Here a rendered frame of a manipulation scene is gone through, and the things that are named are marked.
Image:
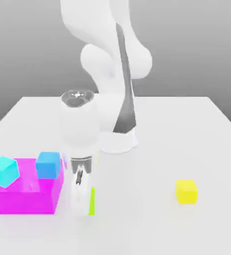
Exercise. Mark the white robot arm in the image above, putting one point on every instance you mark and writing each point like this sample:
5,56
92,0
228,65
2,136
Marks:
107,111

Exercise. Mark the small yellow cube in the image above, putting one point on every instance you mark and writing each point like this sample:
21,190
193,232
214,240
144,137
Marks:
186,192

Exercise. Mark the large magenta box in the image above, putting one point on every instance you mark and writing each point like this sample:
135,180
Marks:
25,202

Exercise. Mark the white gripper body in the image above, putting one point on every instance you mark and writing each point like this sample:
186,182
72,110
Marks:
81,199

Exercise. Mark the small lime cube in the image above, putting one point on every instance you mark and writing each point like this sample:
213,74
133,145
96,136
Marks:
92,201

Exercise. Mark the small blue cube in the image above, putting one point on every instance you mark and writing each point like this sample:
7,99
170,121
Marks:
47,166

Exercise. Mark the small cyan cube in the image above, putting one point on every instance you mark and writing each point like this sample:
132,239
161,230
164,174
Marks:
2,172

